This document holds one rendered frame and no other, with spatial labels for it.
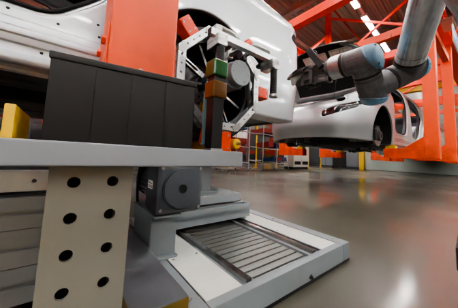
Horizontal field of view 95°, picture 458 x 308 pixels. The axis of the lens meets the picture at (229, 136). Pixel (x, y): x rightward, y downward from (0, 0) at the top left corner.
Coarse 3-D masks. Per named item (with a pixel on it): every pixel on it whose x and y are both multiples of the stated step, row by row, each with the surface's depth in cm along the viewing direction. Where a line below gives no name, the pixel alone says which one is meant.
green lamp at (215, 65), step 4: (212, 60) 48; (216, 60) 47; (220, 60) 48; (208, 64) 49; (212, 64) 47; (216, 64) 47; (220, 64) 48; (224, 64) 48; (208, 68) 49; (212, 68) 47; (216, 68) 47; (220, 68) 48; (224, 68) 48; (208, 72) 49; (212, 72) 47; (216, 72) 47; (220, 72) 48; (224, 72) 48; (208, 76) 49; (220, 76) 48; (224, 76) 48
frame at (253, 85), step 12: (192, 36) 104; (204, 36) 108; (180, 48) 99; (180, 60) 99; (180, 72) 99; (252, 72) 129; (252, 84) 130; (252, 96) 129; (252, 108) 127; (240, 120) 121
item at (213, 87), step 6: (210, 84) 47; (216, 84) 47; (222, 84) 48; (204, 90) 49; (210, 90) 47; (216, 90) 47; (222, 90) 48; (204, 96) 49; (210, 96) 47; (216, 96) 47; (222, 96) 48
